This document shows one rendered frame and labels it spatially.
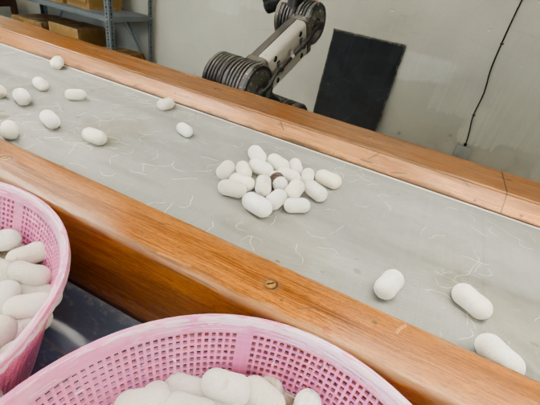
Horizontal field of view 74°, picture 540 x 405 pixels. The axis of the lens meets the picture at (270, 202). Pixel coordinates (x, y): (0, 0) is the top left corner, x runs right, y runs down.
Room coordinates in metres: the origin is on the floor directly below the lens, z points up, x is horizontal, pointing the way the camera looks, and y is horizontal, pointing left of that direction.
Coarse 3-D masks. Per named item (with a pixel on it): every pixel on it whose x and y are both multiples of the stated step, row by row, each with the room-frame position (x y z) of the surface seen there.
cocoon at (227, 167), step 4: (228, 160) 0.41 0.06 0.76; (224, 164) 0.40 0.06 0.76; (228, 164) 0.40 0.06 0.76; (232, 164) 0.40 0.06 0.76; (220, 168) 0.39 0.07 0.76; (224, 168) 0.39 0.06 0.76; (228, 168) 0.39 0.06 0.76; (232, 168) 0.40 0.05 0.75; (216, 172) 0.39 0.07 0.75; (220, 172) 0.38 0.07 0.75; (224, 172) 0.38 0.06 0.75; (228, 172) 0.39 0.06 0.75; (232, 172) 0.40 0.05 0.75; (220, 176) 0.38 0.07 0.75; (224, 176) 0.38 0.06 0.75; (228, 176) 0.39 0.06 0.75
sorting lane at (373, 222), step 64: (0, 64) 0.65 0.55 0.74; (64, 128) 0.44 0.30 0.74; (128, 128) 0.48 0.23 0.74; (192, 128) 0.53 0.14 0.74; (128, 192) 0.32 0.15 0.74; (192, 192) 0.35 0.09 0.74; (384, 192) 0.44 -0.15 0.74; (320, 256) 0.28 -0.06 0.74; (384, 256) 0.30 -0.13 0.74; (448, 256) 0.32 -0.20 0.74; (512, 256) 0.35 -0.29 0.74; (448, 320) 0.23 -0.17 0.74; (512, 320) 0.24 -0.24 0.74
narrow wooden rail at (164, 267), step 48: (0, 144) 0.33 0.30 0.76; (48, 192) 0.26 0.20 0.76; (96, 192) 0.28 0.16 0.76; (96, 240) 0.23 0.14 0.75; (144, 240) 0.22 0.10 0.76; (192, 240) 0.23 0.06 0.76; (96, 288) 0.23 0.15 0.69; (144, 288) 0.21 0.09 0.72; (192, 288) 0.19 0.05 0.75; (240, 288) 0.19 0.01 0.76; (288, 288) 0.20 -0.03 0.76; (336, 336) 0.17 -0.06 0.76; (384, 336) 0.17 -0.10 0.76; (432, 336) 0.18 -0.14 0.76; (336, 384) 0.15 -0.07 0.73; (432, 384) 0.14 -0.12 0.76; (480, 384) 0.15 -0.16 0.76; (528, 384) 0.16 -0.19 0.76
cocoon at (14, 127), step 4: (8, 120) 0.40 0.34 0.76; (4, 124) 0.39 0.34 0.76; (8, 124) 0.39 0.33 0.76; (12, 124) 0.39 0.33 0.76; (16, 124) 0.40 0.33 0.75; (0, 128) 0.39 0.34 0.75; (4, 128) 0.38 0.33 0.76; (8, 128) 0.38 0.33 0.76; (12, 128) 0.38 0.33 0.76; (16, 128) 0.39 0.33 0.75; (0, 132) 0.38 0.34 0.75; (4, 132) 0.38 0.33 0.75; (8, 132) 0.38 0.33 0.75; (12, 132) 0.38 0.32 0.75; (16, 132) 0.38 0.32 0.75; (4, 136) 0.38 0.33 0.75; (8, 136) 0.38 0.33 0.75; (12, 136) 0.38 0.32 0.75; (16, 136) 0.38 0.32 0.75
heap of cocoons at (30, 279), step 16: (0, 240) 0.21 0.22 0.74; (16, 240) 0.22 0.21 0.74; (0, 256) 0.21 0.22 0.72; (16, 256) 0.20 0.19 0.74; (32, 256) 0.21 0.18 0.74; (0, 272) 0.18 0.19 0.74; (16, 272) 0.18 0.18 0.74; (32, 272) 0.19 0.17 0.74; (48, 272) 0.19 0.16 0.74; (0, 288) 0.17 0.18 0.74; (16, 288) 0.17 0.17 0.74; (32, 288) 0.18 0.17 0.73; (48, 288) 0.18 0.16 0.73; (0, 304) 0.16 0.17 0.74; (16, 304) 0.16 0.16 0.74; (32, 304) 0.16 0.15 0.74; (0, 320) 0.14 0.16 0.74; (16, 320) 0.15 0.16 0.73; (48, 320) 0.16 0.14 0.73; (0, 336) 0.13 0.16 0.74; (16, 336) 0.14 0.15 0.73; (0, 352) 0.13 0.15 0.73
